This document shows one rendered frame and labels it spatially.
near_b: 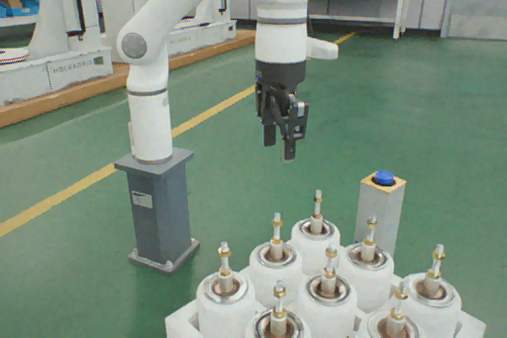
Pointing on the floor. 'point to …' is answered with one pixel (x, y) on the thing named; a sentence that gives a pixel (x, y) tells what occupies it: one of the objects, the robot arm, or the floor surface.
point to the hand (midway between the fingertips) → (277, 146)
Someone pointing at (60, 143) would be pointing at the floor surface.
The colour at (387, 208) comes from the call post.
